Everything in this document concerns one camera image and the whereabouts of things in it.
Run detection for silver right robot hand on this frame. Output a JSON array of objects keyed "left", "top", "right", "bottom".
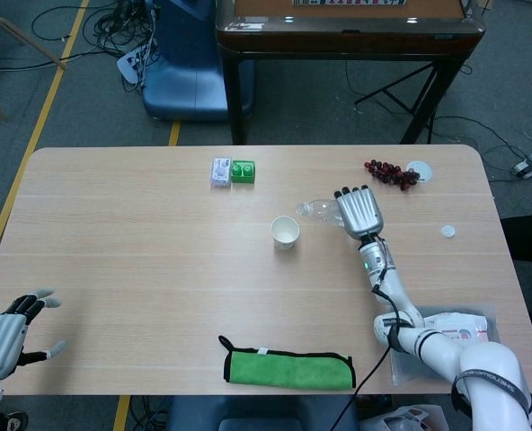
[{"left": 333, "top": 184, "right": 386, "bottom": 241}]

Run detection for clear plastic bottle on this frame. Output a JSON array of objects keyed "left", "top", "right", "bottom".
[{"left": 296, "top": 196, "right": 346, "bottom": 228}]

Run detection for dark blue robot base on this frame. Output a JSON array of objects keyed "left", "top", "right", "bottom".
[{"left": 166, "top": 394, "right": 359, "bottom": 431}]

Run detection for white paper cup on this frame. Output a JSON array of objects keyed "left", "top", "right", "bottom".
[{"left": 270, "top": 215, "right": 301, "bottom": 251}]

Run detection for bunch of red grapes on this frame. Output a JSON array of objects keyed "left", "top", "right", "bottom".
[{"left": 363, "top": 159, "right": 421, "bottom": 192}]

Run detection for green toy building brick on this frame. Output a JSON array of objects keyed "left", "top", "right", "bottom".
[{"left": 230, "top": 160, "right": 257, "bottom": 184}]

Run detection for black tripod stand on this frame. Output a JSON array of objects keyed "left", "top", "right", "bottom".
[{"left": 354, "top": 62, "right": 445, "bottom": 119}]

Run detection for pink white wet wipes pack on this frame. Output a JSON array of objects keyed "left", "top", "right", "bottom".
[{"left": 421, "top": 312, "right": 490, "bottom": 349}]

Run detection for brown mahjong table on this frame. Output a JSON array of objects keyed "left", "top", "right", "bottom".
[{"left": 215, "top": 0, "right": 486, "bottom": 145}]

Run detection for green microfiber cloth black trim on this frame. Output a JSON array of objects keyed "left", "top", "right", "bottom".
[{"left": 217, "top": 334, "right": 357, "bottom": 390}]

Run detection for blue machine base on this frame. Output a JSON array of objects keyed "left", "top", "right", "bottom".
[{"left": 142, "top": 0, "right": 256, "bottom": 123}]

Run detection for white power strip with plugs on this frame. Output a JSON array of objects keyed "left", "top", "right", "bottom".
[{"left": 116, "top": 47, "right": 154, "bottom": 85}]

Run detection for white chair wooden legs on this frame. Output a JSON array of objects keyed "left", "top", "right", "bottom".
[{"left": 0, "top": 15, "right": 67, "bottom": 121}]

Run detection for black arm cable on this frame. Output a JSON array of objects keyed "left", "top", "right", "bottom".
[{"left": 332, "top": 237, "right": 418, "bottom": 431}]

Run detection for black floor cable bundle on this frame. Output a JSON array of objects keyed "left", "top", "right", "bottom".
[{"left": 31, "top": 0, "right": 159, "bottom": 93}]

